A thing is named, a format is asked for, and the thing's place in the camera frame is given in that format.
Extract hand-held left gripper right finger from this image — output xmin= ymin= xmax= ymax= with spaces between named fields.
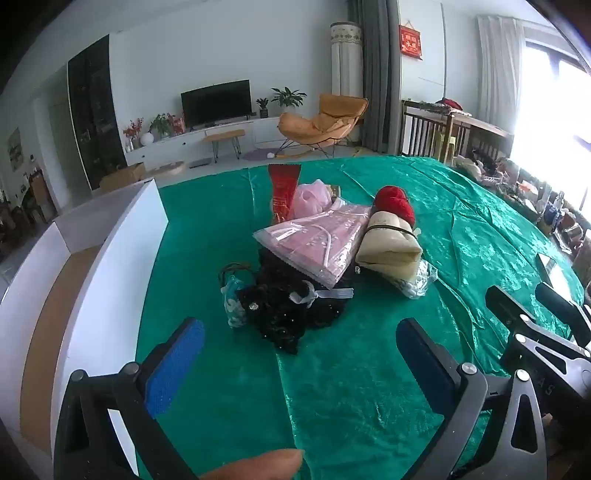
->
xmin=396 ymin=318 xmax=561 ymax=480

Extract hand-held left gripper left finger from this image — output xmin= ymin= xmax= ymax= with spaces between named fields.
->
xmin=54 ymin=316 xmax=206 ymax=480

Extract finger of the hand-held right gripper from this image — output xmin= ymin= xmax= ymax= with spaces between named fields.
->
xmin=534 ymin=281 xmax=591 ymax=347
xmin=486 ymin=285 xmax=591 ymax=358

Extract black sequined garment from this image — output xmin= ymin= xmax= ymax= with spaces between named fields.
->
xmin=240 ymin=249 xmax=361 ymax=355

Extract white storage box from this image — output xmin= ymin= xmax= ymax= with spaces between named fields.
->
xmin=0 ymin=179 xmax=169 ymax=480

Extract pink cloth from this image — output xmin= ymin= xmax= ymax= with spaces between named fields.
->
xmin=253 ymin=198 xmax=372 ymax=288

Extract pink mesh bath pouf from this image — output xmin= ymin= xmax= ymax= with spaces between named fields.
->
xmin=292 ymin=180 xmax=333 ymax=217

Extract person's left hand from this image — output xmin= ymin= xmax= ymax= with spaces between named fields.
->
xmin=201 ymin=449 xmax=304 ymax=480

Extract green satin tablecloth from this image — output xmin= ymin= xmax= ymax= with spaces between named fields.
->
xmin=134 ymin=154 xmax=591 ymax=480

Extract small teal pouch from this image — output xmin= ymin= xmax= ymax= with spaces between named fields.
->
xmin=218 ymin=263 xmax=252 ymax=329

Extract clear plastic packet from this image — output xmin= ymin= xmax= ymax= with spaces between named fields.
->
xmin=399 ymin=261 xmax=438 ymax=300

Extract cream rolled towel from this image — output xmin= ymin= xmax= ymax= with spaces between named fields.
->
xmin=355 ymin=210 xmax=423 ymax=291

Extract pile of household clutter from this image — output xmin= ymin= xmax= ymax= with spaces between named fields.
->
xmin=455 ymin=154 xmax=591 ymax=259

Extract red yarn ball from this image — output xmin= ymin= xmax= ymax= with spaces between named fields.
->
xmin=373 ymin=185 xmax=416 ymax=227

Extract wooden slatted crib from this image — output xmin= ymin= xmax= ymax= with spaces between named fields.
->
xmin=399 ymin=99 xmax=472 ymax=162

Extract cardboard box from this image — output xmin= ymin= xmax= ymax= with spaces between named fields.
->
xmin=99 ymin=162 xmax=146 ymax=192

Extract red foil packet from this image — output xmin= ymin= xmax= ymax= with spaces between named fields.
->
xmin=268 ymin=164 xmax=302 ymax=225

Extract dark wooden side furniture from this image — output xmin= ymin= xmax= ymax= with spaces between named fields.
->
xmin=0 ymin=168 xmax=58 ymax=259

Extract white television cabinet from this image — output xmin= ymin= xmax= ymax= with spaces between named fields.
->
xmin=127 ymin=115 xmax=287 ymax=162

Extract white sheer curtain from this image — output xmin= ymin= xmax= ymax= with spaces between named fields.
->
xmin=477 ymin=14 xmax=527 ymax=134

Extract small wooden bench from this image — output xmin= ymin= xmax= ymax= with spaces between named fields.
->
xmin=204 ymin=129 xmax=246 ymax=162

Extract red flowers in vase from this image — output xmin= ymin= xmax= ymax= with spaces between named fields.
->
xmin=122 ymin=117 xmax=145 ymax=153

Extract bushy green potted plant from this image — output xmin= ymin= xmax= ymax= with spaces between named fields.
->
xmin=148 ymin=113 xmax=174 ymax=141

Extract grey curtain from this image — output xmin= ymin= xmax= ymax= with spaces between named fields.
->
xmin=347 ymin=0 xmax=402 ymax=155

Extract orange lounge chair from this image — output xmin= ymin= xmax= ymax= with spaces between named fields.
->
xmin=277 ymin=93 xmax=370 ymax=160

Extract tall black cabinet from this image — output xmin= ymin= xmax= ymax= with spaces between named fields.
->
xmin=68 ymin=34 xmax=127 ymax=191

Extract black flat television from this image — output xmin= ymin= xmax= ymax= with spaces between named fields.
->
xmin=180 ymin=79 xmax=253 ymax=128

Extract large leafy potted plant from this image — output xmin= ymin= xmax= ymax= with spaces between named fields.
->
xmin=271 ymin=87 xmax=308 ymax=112

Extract covered standing air conditioner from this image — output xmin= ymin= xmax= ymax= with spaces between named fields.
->
xmin=330 ymin=21 xmax=364 ymax=97

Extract framed wall picture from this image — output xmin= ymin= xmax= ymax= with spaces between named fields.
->
xmin=7 ymin=127 xmax=25 ymax=171

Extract red wall hanging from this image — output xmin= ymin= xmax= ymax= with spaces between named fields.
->
xmin=399 ymin=21 xmax=424 ymax=61

